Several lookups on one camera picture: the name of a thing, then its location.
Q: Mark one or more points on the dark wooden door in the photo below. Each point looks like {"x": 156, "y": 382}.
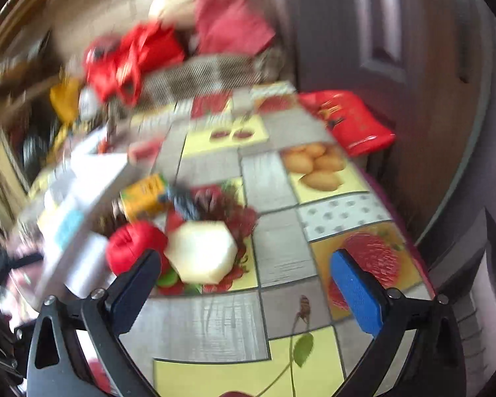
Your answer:
{"x": 427, "y": 69}

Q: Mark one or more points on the fruit pattern tablecloth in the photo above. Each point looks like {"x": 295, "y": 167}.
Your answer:
{"x": 276, "y": 325}

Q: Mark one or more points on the dark red fabric bag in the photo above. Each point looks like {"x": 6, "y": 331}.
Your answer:
{"x": 231, "y": 26}

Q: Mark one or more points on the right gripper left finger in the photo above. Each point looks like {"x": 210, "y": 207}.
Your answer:
{"x": 76, "y": 348}

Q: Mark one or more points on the red shiny gift bag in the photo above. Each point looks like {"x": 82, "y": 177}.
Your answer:
{"x": 147, "y": 47}

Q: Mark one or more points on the yellow bag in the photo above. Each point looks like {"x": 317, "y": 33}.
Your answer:
{"x": 64, "y": 99}

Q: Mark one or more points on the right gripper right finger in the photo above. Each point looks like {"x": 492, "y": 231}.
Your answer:
{"x": 434, "y": 365}

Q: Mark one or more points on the red helmet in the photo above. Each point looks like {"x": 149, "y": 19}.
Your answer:
{"x": 101, "y": 47}

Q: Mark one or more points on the braided rope knot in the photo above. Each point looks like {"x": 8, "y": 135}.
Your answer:
{"x": 110, "y": 220}

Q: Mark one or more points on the plaid blanket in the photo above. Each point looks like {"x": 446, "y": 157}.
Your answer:
{"x": 206, "y": 75}

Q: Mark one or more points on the cream hexagonal sponge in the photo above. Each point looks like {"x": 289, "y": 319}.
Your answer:
{"x": 201, "y": 252}

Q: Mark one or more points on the teal card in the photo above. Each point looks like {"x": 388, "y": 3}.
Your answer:
{"x": 68, "y": 228}

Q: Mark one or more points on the red plastic bag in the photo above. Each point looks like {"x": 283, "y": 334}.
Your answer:
{"x": 349, "y": 121}

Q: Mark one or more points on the red plush apple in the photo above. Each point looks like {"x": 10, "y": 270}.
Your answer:
{"x": 130, "y": 242}

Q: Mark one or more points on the white helmet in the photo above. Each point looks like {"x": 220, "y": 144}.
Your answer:
{"x": 89, "y": 105}

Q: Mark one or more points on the cream folded foam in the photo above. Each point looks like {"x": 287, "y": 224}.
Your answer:
{"x": 177, "y": 13}

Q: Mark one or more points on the white storage box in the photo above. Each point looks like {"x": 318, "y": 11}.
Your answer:
{"x": 89, "y": 183}

